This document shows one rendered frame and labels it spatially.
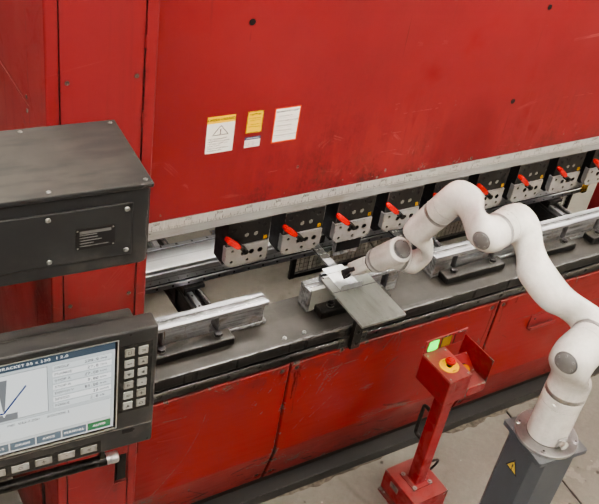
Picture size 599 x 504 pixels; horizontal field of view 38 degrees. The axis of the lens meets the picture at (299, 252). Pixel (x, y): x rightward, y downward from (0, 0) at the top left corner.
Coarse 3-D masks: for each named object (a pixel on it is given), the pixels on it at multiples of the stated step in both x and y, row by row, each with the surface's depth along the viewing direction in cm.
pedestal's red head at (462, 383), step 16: (464, 336) 319; (432, 352) 312; (448, 352) 313; (464, 352) 319; (480, 352) 314; (432, 368) 308; (464, 368) 308; (480, 368) 316; (432, 384) 310; (448, 384) 302; (464, 384) 307; (480, 384) 314; (448, 400) 307
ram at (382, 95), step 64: (192, 0) 210; (256, 0) 219; (320, 0) 229; (384, 0) 240; (448, 0) 252; (512, 0) 266; (576, 0) 281; (192, 64) 221; (256, 64) 231; (320, 64) 242; (384, 64) 254; (448, 64) 268; (512, 64) 283; (576, 64) 300; (192, 128) 232; (320, 128) 256; (384, 128) 270; (448, 128) 285; (512, 128) 302; (576, 128) 322; (192, 192) 245; (256, 192) 258; (384, 192) 288
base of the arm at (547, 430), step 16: (544, 384) 248; (544, 400) 246; (528, 416) 260; (544, 416) 247; (560, 416) 244; (576, 416) 245; (528, 432) 254; (544, 432) 249; (560, 432) 247; (528, 448) 250; (544, 448) 251; (560, 448) 251; (576, 448) 252
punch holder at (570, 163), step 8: (584, 152) 333; (552, 160) 330; (560, 160) 328; (568, 160) 331; (576, 160) 334; (552, 168) 331; (568, 168) 334; (576, 168) 337; (544, 176) 336; (552, 176) 332; (560, 176) 334; (576, 176) 340; (544, 184) 337; (552, 184) 334; (560, 184) 337; (568, 184) 340; (552, 192) 338
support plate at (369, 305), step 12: (360, 276) 306; (336, 288) 298; (360, 288) 300; (372, 288) 301; (348, 300) 294; (360, 300) 295; (372, 300) 296; (384, 300) 297; (348, 312) 290; (360, 312) 290; (372, 312) 290; (384, 312) 291; (396, 312) 292; (360, 324) 285; (372, 324) 286
